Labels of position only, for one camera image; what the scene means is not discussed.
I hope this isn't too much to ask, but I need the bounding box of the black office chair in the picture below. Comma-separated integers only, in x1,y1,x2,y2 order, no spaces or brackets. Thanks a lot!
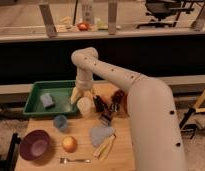
137,0,194,28

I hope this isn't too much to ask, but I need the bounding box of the dark red pine cone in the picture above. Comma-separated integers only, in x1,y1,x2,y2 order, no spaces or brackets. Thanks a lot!
111,89,125,104

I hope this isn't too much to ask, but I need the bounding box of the red apple on shelf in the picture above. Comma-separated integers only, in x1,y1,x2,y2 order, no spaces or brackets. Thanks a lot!
77,22,90,31

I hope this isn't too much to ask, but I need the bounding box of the white orange gripper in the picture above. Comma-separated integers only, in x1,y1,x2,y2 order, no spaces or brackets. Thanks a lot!
70,76,93,104

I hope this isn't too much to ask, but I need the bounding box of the blue sponge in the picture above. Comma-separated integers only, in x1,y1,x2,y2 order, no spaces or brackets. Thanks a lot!
40,93,55,108

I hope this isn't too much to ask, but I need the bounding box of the metal fork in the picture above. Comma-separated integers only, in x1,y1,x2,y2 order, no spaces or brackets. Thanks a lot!
60,158,91,164

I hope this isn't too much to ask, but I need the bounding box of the yellow apple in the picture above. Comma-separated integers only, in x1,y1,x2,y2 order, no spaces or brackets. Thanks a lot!
62,136,77,153

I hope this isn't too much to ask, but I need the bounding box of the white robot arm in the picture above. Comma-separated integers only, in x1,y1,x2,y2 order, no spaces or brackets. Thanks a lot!
71,47,188,171

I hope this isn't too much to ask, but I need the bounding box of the white paper cup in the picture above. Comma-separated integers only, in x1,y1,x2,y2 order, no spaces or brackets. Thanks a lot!
77,97,92,117

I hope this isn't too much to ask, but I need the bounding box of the grey blue cloth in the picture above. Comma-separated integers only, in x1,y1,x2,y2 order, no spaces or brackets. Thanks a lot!
89,125,115,147

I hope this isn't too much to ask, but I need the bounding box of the blue plastic cup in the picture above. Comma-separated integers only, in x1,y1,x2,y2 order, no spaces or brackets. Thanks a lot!
53,115,68,132

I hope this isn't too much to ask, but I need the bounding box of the small metal cup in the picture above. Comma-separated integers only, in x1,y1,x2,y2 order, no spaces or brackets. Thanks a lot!
109,103,119,113

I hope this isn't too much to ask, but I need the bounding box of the black tripod at right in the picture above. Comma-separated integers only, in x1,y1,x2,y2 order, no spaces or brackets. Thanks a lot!
179,84,205,134

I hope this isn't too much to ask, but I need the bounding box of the black brush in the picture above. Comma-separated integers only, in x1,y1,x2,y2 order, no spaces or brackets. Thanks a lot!
93,95,112,126

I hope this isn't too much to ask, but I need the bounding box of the purple bowl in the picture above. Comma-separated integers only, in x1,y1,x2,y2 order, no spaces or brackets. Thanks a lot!
19,130,50,161

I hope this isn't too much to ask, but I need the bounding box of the black stand at left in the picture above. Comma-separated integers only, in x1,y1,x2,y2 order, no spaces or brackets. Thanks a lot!
0,133,21,171

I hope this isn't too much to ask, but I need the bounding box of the red brown bowl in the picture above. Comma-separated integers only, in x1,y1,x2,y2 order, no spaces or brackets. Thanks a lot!
122,96,128,115

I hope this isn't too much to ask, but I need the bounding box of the green plastic tray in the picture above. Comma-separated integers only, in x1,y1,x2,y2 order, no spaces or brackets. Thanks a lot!
23,80,78,118

